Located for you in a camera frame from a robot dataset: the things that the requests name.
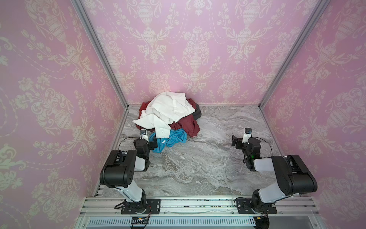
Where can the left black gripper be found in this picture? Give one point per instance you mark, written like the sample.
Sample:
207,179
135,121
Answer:
153,145

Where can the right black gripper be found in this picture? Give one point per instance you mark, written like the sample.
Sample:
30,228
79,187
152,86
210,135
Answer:
237,141

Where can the teal cloth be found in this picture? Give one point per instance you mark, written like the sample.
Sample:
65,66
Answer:
176,136

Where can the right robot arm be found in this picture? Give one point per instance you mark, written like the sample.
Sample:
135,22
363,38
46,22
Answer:
291,174

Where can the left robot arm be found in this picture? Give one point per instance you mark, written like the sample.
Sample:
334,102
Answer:
118,172

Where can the white shirt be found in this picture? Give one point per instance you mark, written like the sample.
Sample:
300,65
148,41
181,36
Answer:
162,111

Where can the maroon shirt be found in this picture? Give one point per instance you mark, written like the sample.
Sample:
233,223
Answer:
188,124

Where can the dark grey garment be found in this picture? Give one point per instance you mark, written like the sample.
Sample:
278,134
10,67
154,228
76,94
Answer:
197,113

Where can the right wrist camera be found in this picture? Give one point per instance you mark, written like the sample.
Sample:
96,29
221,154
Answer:
247,135

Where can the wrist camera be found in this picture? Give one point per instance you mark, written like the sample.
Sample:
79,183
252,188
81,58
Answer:
247,135
144,134

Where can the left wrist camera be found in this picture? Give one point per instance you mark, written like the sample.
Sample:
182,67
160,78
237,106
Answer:
144,134

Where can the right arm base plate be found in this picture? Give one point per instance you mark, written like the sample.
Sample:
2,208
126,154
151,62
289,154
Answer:
247,206

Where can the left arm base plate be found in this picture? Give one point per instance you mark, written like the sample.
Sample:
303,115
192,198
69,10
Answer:
149,206

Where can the aluminium front rail frame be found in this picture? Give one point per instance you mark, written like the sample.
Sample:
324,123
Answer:
200,212

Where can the left corner aluminium post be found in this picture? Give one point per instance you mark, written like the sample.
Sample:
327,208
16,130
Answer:
92,34

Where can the corner aluminium post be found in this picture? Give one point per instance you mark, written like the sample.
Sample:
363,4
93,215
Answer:
92,34
299,42

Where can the right corner aluminium post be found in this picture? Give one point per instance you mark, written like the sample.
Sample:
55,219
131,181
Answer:
299,42

